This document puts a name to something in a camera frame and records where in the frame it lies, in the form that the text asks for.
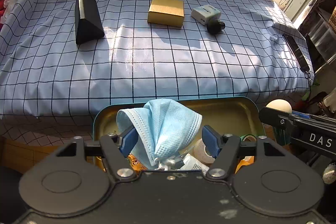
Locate light blue face mask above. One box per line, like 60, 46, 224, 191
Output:
116, 98, 202, 169

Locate white tissue pack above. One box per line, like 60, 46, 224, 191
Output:
191, 5, 222, 26

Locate green handled beige makeup sponge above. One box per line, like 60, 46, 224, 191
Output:
266, 99, 292, 146

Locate navy colourful silk scarf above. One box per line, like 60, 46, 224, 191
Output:
235, 134, 256, 173

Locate yellow embroidered drawstring pouch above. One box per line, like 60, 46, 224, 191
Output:
127, 154, 147, 173

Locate teal metal tin box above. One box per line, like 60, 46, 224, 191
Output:
92, 95, 267, 175

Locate black smartphone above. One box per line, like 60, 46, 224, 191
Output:
283, 34, 309, 72

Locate blue checkered tablecloth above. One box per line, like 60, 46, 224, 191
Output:
1, 0, 314, 145

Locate black triangular box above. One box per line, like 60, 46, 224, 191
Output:
75, 0, 105, 45

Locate gold gift box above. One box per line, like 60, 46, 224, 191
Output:
147, 0, 185, 28

